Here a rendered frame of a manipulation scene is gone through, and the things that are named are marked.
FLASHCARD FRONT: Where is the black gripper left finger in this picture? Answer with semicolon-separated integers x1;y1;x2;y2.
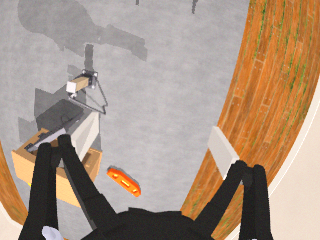
18;112;139;240

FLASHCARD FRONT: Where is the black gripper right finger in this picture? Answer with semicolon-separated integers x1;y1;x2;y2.
177;126;274;240

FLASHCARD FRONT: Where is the tan wooden cabinet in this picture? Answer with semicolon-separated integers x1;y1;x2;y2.
11;111;102;208

